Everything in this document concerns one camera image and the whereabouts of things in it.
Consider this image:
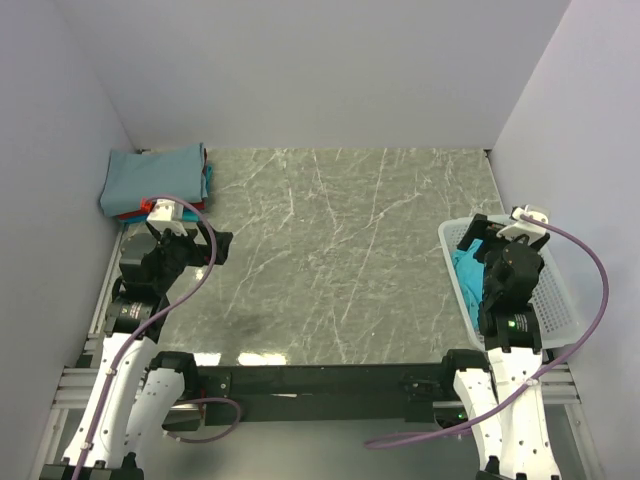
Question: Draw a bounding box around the turquoise polo shirt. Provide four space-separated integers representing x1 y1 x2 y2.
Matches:
451 239 484 330

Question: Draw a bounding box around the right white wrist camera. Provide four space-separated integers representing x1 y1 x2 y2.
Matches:
497 204 550 251

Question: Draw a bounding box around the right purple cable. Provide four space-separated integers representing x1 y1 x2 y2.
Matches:
364 213 610 450

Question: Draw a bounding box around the purple cable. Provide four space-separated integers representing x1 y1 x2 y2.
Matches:
364 213 610 450
69 194 242 480

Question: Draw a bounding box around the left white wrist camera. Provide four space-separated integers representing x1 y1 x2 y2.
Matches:
140 198 184 223

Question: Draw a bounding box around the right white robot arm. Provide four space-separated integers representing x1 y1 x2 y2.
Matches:
438 207 561 479

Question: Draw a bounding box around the black base beam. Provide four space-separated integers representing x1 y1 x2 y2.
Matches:
139 360 501 427

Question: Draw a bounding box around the folded teal t shirt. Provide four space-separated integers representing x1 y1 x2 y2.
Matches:
121 163 216 227

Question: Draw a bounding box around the folded red t shirt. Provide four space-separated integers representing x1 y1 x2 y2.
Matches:
117 201 206 224

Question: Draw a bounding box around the white plastic basket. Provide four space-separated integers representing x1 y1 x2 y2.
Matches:
438 217 588 351

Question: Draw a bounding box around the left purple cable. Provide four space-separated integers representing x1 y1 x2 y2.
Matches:
69 194 242 480

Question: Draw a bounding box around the aluminium frame rail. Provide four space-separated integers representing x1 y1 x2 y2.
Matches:
52 366 581 410

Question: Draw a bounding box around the folded grey-blue t shirt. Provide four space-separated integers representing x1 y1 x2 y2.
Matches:
100 143 206 217

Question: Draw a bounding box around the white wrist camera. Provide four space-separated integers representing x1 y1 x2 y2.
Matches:
497 204 550 251
140 198 184 223

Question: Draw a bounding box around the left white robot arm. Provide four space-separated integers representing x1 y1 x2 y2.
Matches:
40 224 233 479

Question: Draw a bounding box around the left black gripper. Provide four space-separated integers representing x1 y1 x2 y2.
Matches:
149 220 232 293

